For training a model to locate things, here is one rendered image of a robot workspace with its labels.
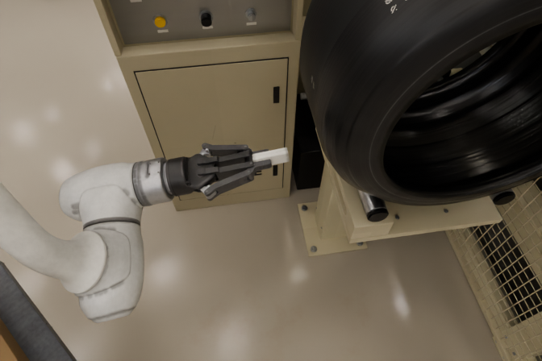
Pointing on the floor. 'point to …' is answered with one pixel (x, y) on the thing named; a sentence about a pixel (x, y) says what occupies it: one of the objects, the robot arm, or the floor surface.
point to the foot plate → (325, 246)
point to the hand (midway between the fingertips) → (271, 158)
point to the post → (328, 210)
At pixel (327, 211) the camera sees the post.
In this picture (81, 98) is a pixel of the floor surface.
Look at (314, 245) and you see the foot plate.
